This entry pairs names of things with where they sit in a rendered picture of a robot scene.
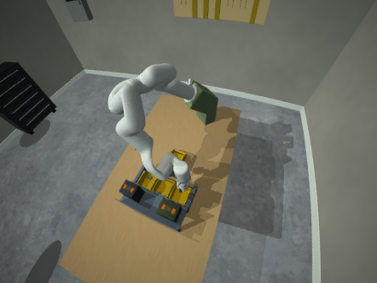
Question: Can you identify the dark green case with orange latches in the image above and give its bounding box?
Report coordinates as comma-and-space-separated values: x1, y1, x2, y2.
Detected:
156, 198, 182, 222

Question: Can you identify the yellow bin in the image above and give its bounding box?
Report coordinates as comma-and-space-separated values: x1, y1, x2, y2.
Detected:
152, 179, 176, 199
137, 171, 159, 191
169, 185, 193, 205
171, 149, 187, 161

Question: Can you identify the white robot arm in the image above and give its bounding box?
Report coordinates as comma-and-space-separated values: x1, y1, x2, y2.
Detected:
108, 63, 198, 186

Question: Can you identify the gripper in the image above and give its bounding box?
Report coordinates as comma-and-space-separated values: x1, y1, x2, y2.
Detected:
177, 174, 191, 193

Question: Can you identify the dark grey case with handle slot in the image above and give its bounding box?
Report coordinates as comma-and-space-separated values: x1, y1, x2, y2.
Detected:
119, 180, 145, 203

